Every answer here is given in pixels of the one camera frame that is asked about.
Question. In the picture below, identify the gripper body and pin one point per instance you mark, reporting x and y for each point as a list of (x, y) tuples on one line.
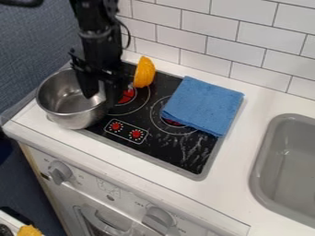
[(100, 52)]

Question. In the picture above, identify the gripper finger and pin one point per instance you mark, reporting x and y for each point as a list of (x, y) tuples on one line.
[(87, 86), (114, 90)]

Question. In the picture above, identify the silver pot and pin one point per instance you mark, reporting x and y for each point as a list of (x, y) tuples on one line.
[(69, 100)]

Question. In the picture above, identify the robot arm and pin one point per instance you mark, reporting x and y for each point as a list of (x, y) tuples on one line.
[(92, 14)]

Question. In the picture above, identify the orange toy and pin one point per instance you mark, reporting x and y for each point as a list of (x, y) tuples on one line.
[(144, 72)]

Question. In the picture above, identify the toy stove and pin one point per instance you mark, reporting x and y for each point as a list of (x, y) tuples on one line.
[(156, 126)]

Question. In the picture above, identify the blue cloth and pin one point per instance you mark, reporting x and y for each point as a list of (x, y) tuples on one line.
[(203, 106)]

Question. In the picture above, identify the toy sink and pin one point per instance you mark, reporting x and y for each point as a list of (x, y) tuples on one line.
[(285, 169)]

